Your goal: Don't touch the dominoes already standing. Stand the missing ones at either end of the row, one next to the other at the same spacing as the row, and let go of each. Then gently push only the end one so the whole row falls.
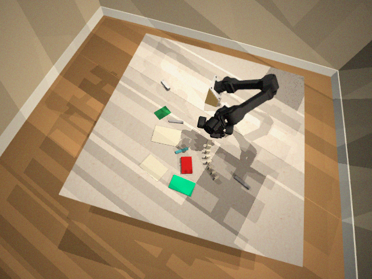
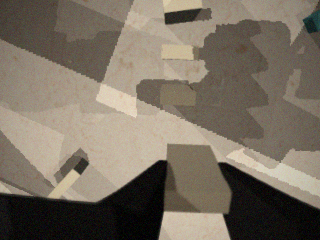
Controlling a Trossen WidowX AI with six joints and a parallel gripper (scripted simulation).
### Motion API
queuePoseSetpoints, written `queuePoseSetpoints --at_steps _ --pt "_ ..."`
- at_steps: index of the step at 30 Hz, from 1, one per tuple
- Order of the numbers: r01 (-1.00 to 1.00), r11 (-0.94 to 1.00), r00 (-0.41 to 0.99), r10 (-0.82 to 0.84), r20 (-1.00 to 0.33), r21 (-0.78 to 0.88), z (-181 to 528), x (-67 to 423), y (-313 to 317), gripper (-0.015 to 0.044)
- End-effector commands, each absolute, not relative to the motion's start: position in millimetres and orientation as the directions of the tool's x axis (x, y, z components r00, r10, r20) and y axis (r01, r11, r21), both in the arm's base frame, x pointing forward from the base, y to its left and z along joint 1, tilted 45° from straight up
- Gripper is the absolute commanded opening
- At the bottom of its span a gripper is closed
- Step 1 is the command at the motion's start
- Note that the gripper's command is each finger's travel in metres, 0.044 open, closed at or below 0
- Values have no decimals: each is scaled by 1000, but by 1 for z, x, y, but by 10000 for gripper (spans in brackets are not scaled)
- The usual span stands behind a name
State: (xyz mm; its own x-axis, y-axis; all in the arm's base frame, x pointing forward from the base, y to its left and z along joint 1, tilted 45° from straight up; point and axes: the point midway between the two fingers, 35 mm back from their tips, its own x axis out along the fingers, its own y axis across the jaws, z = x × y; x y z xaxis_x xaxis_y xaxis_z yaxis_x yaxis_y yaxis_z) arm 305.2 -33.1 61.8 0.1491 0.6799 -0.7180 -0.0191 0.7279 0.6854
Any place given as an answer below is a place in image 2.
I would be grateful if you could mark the teal flat bar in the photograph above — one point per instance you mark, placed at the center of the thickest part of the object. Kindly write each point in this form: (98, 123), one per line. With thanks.
(312, 22)

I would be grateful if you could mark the beige rectangular block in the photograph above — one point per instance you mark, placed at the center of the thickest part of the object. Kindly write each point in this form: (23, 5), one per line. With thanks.
(177, 94)
(69, 179)
(177, 11)
(194, 181)
(179, 52)

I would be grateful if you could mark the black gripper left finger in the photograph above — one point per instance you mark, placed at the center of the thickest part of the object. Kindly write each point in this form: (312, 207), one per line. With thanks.
(134, 212)

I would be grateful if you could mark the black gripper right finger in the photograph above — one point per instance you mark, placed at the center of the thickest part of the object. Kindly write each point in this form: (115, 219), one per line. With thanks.
(260, 212)

